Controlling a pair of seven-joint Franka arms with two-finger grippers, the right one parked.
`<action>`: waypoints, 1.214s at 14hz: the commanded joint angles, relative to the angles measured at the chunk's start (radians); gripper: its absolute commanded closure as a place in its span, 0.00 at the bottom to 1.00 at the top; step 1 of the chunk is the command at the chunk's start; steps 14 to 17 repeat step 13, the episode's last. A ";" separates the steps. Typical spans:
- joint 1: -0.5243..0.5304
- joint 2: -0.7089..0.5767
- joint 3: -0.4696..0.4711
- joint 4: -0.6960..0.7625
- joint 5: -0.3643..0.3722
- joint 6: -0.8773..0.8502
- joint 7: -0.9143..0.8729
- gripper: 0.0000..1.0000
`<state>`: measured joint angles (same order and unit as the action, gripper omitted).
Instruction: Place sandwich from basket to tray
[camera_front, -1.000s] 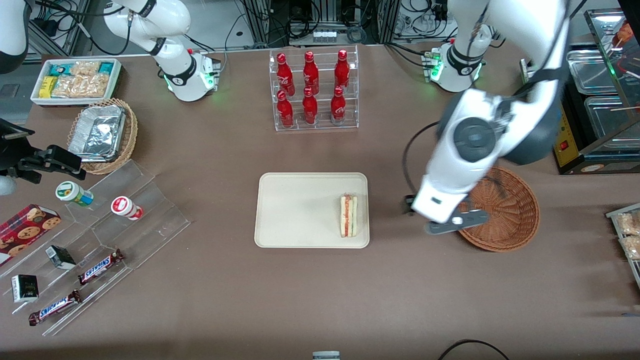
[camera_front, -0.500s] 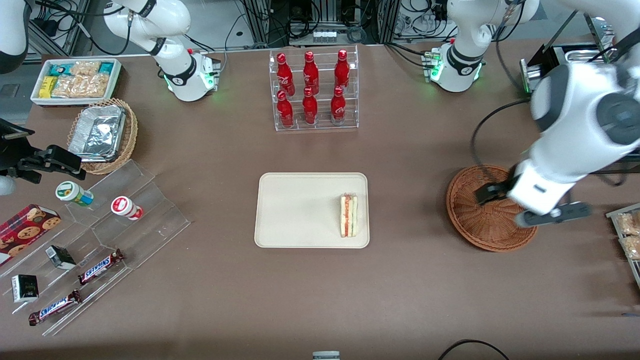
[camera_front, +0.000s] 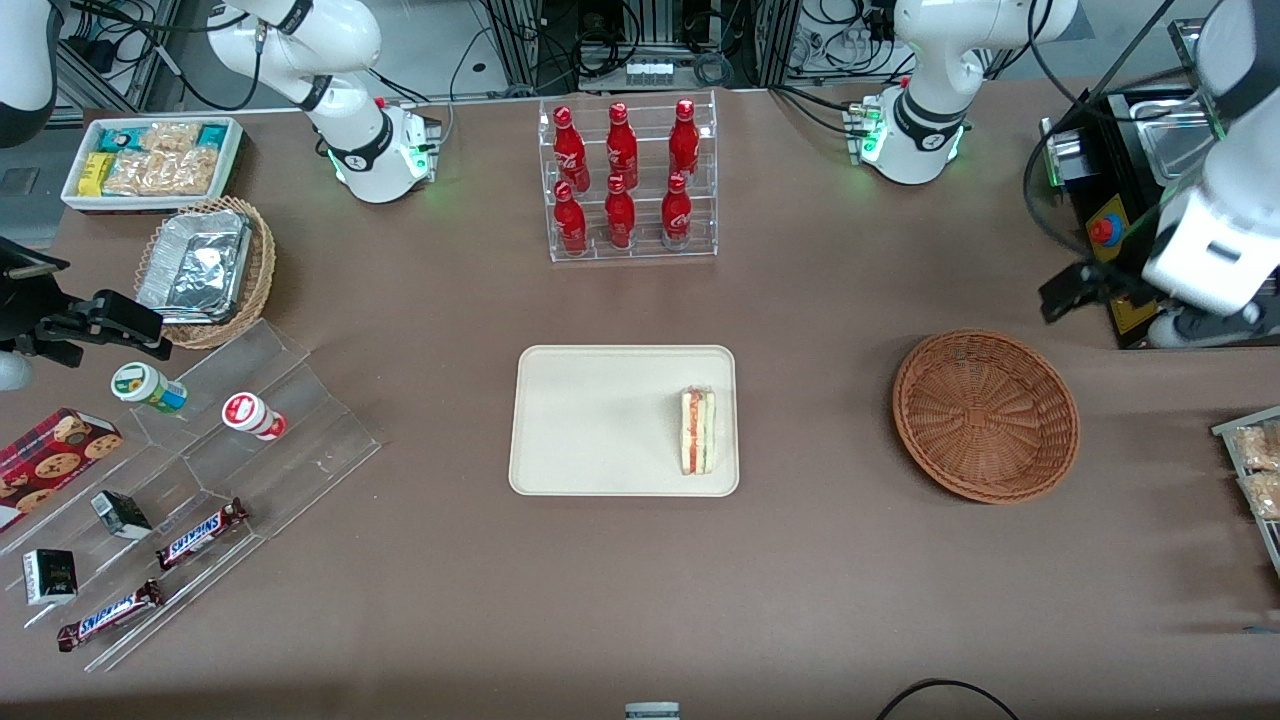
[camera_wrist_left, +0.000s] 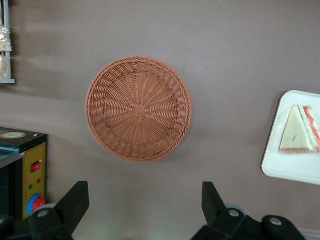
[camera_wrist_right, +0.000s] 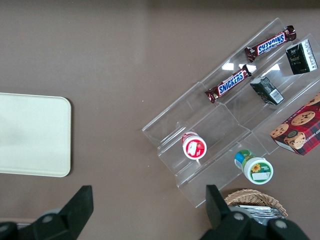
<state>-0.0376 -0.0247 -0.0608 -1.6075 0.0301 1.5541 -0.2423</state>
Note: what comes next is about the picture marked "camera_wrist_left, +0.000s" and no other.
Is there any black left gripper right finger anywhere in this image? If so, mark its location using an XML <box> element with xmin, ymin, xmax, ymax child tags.
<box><xmin>191</xmin><ymin>181</ymin><xmax>250</xmax><ymax>240</ymax></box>

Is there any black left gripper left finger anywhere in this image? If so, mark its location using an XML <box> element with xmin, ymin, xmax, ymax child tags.
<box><xmin>28</xmin><ymin>180</ymin><xmax>90</xmax><ymax>240</ymax></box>

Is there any black machine with yellow panel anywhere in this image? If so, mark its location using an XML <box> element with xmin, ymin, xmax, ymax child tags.
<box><xmin>0</xmin><ymin>126</ymin><xmax>49</xmax><ymax>226</ymax></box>

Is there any clear wrapped snack packet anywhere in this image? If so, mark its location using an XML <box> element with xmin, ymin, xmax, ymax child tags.
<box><xmin>0</xmin><ymin>24</ymin><xmax>13</xmax><ymax>53</ymax></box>
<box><xmin>0</xmin><ymin>55</ymin><xmax>9</xmax><ymax>79</ymax></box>

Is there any metal shelf rack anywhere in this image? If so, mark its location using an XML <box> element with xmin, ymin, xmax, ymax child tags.
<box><xmin>0</xmin><ymin>0</ymin><xmax>17</xmax><ymax>85</ymax></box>

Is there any brown round wicker basket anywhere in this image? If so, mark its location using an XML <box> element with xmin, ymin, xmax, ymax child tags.
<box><xmin>85</xmin><ymin>55</ymin><xmax>194</xmax><ymax>164</ymax></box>

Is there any cream plastic tray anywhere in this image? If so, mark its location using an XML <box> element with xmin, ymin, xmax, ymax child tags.
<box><xmin>261</xmin><ymin>89</ymin><xmax>320</xmax><ymax>187</ymax></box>

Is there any triangular sandwich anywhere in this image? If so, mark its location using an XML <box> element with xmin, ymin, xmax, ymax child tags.
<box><xmin>278</xmin><ymin>104</ymin><xmax>320</xmax><ymax>155</ymax></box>

